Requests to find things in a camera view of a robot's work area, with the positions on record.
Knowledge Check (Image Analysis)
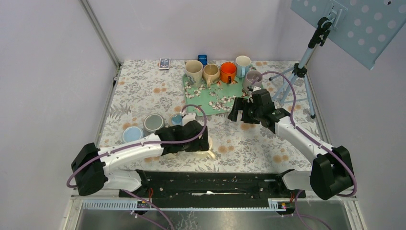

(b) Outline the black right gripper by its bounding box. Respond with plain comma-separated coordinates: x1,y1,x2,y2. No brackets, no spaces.
227,97,262,125

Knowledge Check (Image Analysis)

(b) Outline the grey mug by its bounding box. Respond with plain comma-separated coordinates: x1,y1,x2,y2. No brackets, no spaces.
143,113,166,133

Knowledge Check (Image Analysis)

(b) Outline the playing card box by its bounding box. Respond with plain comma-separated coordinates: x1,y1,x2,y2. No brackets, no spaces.
158,57,171,70

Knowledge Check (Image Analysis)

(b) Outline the round beige glazed mug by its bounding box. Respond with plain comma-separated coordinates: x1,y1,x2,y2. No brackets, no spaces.
203,64,220,88

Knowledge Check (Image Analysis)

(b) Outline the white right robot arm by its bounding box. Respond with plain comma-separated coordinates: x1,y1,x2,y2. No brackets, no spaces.
228,89,356,200

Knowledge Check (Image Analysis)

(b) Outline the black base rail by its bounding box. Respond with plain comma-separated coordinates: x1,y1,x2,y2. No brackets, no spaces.
118,170,298,203

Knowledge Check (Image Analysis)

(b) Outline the light blue faceted mug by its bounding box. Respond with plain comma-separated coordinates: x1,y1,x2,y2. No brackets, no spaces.
235,55,253,78

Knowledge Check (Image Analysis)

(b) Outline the floral tablecloth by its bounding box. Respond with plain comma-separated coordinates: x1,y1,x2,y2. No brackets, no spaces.
99,60,311,173

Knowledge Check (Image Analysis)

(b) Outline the blue dotted panel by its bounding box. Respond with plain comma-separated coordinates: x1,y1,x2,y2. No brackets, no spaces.
291,0,406,69

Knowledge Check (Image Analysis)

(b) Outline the blue toy car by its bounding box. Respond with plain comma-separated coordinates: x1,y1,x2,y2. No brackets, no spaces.
197,54,208,66

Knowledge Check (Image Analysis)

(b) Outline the beige seahorse print mug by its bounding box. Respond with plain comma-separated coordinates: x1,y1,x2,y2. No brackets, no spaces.
185,60,203,88

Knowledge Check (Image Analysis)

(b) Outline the green floral bird tray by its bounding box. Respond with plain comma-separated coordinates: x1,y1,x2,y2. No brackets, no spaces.
182,73,249,115

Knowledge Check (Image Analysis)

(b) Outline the blue butterfly mug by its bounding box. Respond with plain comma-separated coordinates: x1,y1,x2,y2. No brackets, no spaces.
169,113,182,126

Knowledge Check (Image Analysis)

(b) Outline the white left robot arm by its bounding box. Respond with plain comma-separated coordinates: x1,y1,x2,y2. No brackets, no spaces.
67,120,210,197

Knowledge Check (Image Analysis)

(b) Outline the light blue tripod stand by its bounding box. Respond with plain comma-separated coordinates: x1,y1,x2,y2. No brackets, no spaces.
283,15,335,119

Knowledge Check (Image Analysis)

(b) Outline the pale blue ribbed mug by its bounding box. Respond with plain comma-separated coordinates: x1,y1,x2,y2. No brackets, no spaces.
122,126,144,143

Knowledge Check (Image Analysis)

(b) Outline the white slotted cable duct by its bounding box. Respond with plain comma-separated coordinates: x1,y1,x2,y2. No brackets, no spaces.
83,197,286,212

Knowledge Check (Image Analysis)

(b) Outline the lilac mug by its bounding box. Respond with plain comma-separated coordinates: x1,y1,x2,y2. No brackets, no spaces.
243,70,263,95

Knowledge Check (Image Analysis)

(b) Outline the cream yellow mug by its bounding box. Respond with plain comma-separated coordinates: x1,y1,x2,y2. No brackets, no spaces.
195,137,216,160

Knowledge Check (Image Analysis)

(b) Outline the orange mug with black handle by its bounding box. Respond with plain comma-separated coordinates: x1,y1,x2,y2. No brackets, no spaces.
220,62,237,84

